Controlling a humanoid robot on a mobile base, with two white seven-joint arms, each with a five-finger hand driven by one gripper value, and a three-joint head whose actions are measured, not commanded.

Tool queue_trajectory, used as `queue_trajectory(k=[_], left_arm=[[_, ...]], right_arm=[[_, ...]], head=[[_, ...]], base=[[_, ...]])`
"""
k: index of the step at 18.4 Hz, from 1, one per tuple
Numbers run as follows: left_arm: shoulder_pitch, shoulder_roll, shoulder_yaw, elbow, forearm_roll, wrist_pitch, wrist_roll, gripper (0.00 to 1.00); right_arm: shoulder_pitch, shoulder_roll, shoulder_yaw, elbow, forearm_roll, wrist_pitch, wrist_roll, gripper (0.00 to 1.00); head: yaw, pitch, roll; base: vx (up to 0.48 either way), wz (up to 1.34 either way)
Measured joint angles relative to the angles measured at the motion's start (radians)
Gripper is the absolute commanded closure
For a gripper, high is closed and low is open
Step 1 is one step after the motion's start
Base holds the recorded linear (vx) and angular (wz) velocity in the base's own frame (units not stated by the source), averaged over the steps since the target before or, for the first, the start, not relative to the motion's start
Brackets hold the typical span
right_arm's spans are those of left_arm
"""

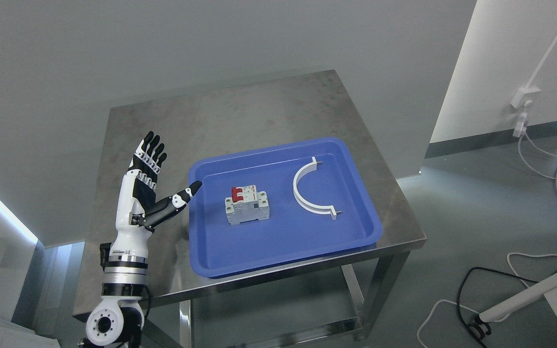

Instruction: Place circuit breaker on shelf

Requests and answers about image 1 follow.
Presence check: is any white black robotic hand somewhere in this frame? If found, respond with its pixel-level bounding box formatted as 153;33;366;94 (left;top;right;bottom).
110;131;203;258

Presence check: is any white red circuit breaker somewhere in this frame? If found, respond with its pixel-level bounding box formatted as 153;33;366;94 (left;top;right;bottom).
224;185;270;226

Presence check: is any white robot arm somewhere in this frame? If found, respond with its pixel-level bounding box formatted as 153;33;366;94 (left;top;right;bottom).
78;243;150;348

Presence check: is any blue plastic tray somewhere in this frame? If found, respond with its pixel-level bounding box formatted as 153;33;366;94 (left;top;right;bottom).
189;137;384;279

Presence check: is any white semicircular pipe clamp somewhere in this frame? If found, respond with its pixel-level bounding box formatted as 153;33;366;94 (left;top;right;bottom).
292;156;346;221

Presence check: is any white stand leg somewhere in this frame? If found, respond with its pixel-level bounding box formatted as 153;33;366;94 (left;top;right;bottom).
469;256;557;339

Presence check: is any white power adapter plug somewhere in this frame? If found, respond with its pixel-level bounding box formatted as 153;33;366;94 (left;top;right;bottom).
512;100;534;138

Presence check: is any white wall socket box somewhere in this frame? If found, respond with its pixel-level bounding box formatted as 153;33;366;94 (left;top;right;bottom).
510;86;541;110

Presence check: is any white cable on floor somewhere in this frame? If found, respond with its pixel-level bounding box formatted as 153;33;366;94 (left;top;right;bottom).
416;133;557;348

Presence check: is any black cable on floor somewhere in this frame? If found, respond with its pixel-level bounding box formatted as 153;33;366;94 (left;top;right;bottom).
457;254;557;348

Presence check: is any white cable conduit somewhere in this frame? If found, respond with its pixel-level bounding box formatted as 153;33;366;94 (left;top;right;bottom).
527;0;557;90

